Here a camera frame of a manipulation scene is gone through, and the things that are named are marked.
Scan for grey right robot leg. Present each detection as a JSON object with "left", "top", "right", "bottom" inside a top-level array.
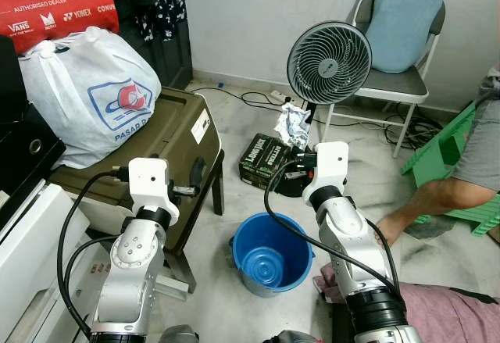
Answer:
[{"left": 273, "top": 331, "right": 321, "bottom": 343}]

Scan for thin black floor cable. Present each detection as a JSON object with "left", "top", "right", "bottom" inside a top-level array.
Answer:
[{"left": 191, "top": 84, "right": 271, "bottom": 111}]

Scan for black printed cardboard box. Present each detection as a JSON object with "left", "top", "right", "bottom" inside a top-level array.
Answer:
[{"left": 238, "top": 134, "right": 302, "bottom": 191}]

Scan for light blue cushion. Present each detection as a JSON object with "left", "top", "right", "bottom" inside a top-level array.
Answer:
[{"left": 366, "top": 0, "right": 446, "bottom": 74}]

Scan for tangled black floor cables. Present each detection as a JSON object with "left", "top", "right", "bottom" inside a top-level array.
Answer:
[{"left": 381, "top": 115, "right": 427, "bottom": 150}]

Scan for white printed shopping bag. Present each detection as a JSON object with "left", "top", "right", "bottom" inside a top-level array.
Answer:
[{"left": 20, "top": 27, "right": 163, "bottom": 170}]

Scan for grey left robot leg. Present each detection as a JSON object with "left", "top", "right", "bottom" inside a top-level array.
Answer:
[{"left": 160, "top": 325, "right": 200, "bottom": 343}]

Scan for black appliance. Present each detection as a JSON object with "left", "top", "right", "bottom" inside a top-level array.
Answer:
[{"left": 0, "top": 34, "right": 67, "bottom": 227}]

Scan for grey metal folding chair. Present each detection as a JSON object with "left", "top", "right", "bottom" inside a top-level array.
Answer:
[{"left": 316, "top": 0, "right": 446, "bottom": 159}]

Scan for blue plastic bucket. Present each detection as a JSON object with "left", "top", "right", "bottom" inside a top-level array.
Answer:
[{"left": 231, "top": 212, "right": 315, "bottom": 297}]

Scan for green plastic stool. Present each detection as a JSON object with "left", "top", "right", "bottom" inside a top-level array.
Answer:
[{"left": 401, "top": 101, "right": 500, "bottom": 237}]

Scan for person in grey shorts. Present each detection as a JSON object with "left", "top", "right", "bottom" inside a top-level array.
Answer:
[{"left": 375, "top": 97, "right": 500, "bottom": 246}]

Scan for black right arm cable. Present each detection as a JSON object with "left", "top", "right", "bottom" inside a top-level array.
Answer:
[{"left": 262, "top": 163, "right": 404, "bottom": 297}]

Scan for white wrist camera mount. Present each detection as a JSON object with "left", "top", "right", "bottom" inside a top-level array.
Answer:
[
  {"left": 303, "top": 141, "right": 349, "bottom": 207},
  {"left": 127, "top": 157, "right": 171, "bottom": 209}
]

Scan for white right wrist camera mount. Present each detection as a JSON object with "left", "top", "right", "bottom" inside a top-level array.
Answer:
[{"left": 303, "top": 141, "right": 349, "bottom": 207}]

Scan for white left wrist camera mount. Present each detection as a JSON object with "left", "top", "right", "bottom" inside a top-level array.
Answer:
[{"left": 127, "top": 157, "right": 171, "bottom": 209}]

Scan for black and grey stand fan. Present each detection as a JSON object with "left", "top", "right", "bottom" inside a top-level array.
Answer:
[{"left": 266, "top": 20, "right": 373, "bottom": 199}]

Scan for olive brown storage cabinet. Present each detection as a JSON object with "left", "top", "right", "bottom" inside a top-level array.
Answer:
[{"left": 48, "top": 87, "right": 226, "bottom": 293}]

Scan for grey robot leg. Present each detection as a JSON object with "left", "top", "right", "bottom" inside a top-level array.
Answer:
[
  {"left": 273, "top": 331, "right": 321, "bottom": 343},
  {"left": 160, "top": 325, "right": 200, "bottom": 343}
]

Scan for dark wooden wardrobe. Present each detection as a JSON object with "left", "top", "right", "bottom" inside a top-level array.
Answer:
[{"left": 78, "top": 0, "right": 195, "bottom": 90}]

